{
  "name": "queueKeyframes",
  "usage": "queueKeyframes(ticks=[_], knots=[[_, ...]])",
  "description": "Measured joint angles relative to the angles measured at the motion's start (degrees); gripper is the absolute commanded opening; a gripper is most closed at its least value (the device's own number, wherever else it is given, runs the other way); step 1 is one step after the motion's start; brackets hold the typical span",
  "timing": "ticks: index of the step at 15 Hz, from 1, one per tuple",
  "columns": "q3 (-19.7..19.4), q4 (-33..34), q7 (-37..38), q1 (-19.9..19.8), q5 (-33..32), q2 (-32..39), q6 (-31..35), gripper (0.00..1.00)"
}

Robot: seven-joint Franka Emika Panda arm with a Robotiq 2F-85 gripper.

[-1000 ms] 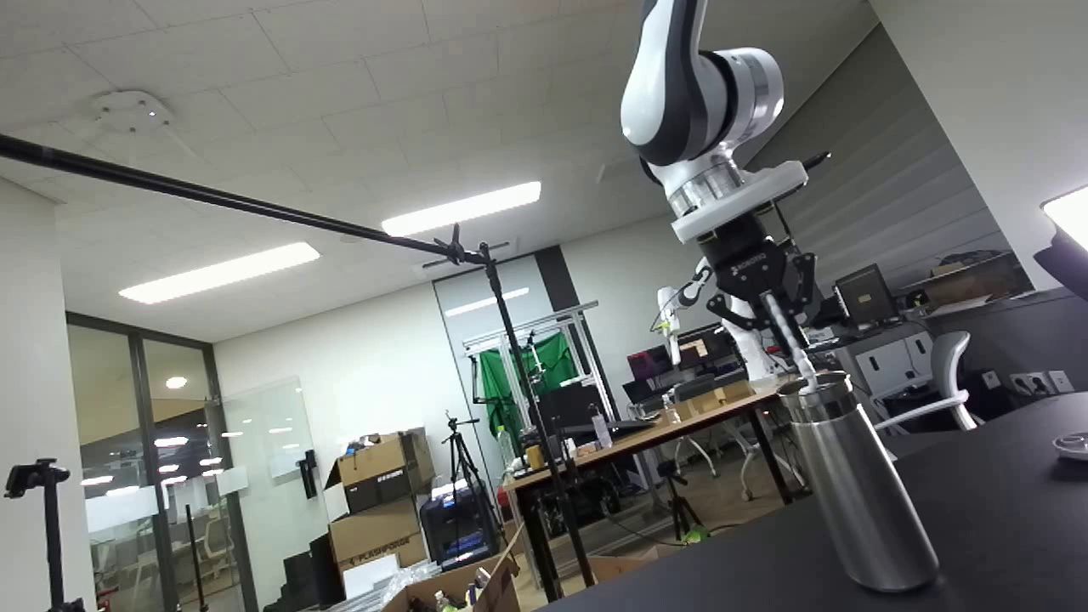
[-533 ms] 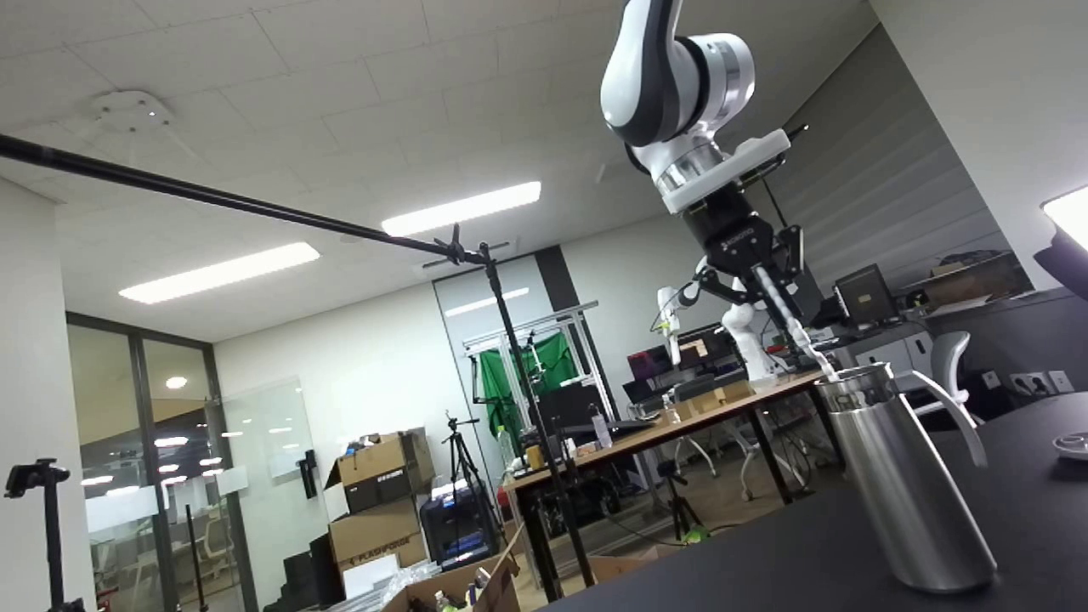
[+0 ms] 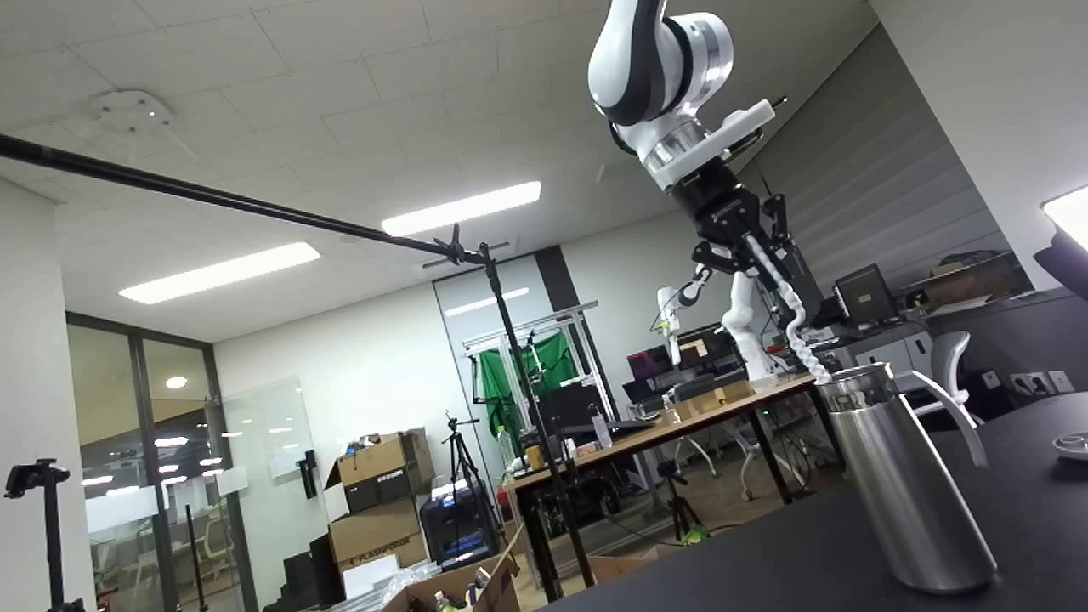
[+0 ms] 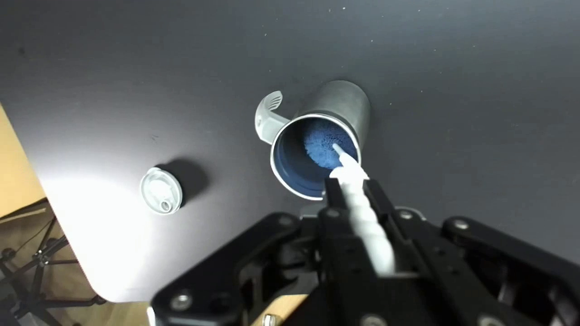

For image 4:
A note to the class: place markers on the silver flask lid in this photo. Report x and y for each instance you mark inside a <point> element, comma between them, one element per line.
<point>160,190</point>

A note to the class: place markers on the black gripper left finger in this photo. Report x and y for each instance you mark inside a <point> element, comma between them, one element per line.
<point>205,282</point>

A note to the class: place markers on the black camera tripod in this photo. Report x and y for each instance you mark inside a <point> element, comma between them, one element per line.
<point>42,259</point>

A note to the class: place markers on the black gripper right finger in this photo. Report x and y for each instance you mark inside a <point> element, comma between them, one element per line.
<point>495,264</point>

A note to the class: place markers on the stainless steel flask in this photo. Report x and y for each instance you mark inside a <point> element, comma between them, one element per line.
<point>345,101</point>

